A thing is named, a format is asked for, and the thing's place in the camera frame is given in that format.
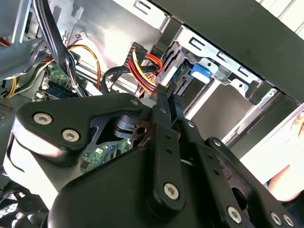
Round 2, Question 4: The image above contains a red yellow power wire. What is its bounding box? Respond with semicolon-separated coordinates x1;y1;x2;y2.
124;42;167;92

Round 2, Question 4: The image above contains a person's hand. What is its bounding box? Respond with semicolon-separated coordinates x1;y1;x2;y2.
290;111;304;144

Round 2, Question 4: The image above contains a black data wire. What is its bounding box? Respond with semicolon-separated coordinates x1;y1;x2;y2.
101;66;162;95

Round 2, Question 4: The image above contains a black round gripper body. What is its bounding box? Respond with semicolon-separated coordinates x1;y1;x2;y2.
47;144;228;228

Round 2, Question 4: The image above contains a hard disk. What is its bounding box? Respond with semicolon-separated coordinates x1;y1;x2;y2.
161;57;214;97

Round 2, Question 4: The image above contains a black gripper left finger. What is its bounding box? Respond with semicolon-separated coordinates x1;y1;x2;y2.
13;85;186;216

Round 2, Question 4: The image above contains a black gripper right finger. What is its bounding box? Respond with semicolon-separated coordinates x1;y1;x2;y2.
169;87;299;228

